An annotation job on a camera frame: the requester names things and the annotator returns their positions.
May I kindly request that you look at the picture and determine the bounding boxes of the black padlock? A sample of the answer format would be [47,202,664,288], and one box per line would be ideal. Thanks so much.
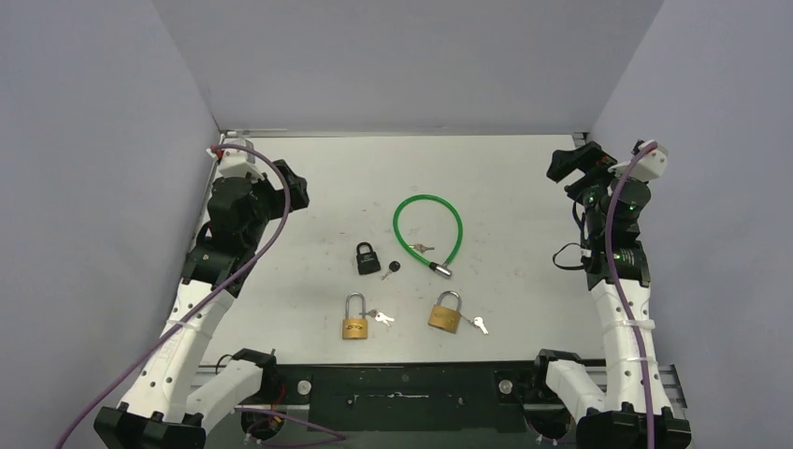
[355,241,382,276]

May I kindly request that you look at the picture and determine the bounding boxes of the black-headed key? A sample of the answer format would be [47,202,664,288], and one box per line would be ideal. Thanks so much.
[381,261,401,280]

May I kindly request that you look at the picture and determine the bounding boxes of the brass padlock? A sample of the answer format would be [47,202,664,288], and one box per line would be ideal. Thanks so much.
[427,291,462,334]
[341,292,368,340]

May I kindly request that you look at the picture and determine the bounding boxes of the brass padlock keys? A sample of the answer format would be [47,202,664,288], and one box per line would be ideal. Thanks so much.
[461,315,489,335]
[366,309,395,326]

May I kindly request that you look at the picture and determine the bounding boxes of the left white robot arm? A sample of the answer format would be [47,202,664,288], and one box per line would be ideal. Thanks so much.
[94,156,310,448]

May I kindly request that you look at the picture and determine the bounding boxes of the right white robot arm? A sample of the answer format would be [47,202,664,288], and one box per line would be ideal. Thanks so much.
[528,139,692,448]

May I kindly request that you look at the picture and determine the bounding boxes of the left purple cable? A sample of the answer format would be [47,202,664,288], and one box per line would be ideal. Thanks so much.
[54,143,293,449]

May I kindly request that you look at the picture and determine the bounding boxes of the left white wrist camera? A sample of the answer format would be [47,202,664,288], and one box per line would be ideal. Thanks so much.
[211,149,263,182]

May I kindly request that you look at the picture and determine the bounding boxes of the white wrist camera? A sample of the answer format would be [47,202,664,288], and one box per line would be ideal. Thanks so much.
[628,139,669,182]
[211,149,263,182]

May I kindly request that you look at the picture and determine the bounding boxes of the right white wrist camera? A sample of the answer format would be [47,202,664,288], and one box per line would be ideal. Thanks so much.
[628,139,669,182]

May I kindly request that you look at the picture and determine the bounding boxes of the cable lock keys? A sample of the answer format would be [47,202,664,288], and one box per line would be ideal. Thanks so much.
[409,243,434,253]

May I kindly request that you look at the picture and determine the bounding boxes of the green cable lock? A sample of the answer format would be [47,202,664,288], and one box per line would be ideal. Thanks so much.
[392,194,464,279]

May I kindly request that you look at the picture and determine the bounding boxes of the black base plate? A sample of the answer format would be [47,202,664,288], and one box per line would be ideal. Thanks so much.
[242,361,574,436]

